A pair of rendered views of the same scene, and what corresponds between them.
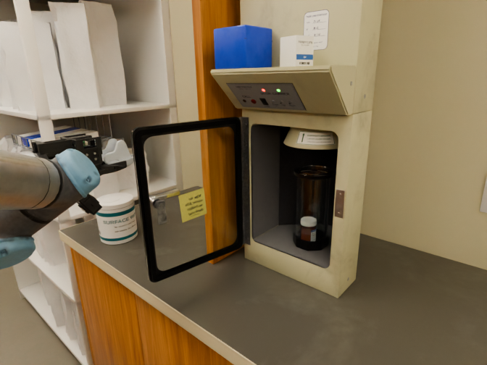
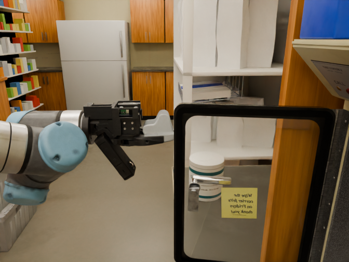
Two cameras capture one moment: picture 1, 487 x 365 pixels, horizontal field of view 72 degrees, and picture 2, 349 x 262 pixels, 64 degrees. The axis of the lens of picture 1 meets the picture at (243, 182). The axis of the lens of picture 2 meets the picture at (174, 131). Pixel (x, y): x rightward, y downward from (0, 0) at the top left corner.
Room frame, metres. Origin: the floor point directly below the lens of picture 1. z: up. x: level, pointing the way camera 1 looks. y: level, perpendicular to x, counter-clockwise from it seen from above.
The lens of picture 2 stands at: (0.36, -0.15, 1.51)
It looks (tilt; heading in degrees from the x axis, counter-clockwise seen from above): 18 degrees down; 46
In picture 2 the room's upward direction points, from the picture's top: straight up
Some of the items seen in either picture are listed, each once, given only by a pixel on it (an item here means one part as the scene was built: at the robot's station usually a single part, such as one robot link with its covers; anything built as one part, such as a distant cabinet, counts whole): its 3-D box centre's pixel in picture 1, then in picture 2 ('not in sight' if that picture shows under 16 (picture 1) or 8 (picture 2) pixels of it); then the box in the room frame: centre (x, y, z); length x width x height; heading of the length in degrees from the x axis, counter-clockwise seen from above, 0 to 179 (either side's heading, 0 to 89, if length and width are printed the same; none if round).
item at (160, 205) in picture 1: (160, 211); (193, 198); (0.75, 0.20, 1.18); 0.02 x 0.02 x 0.06; 38
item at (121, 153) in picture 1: (122, 153); (164, 127); (0.73, 0.27, 1.33); 0.09 x 0.03 x 0.06; 139
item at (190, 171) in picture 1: (196, 197); (244, 196); (0.83, 0.13, 1.19); 0.30 x 0.01 x 0.40; 128
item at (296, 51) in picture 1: (296, 52); not in sight; (0.76, -0.12, 1.54); 0.05 x 0.05 x 0.06; 34
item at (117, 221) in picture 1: (117, 217); not in sight; (1.11, 0.46, 1.02); 0.13 x 0.13 x 0.15
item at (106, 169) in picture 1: (105, 167); (142, 138); (0.69, 0.29, 1.31); 0.09 x 0.05 x 0.02; 139
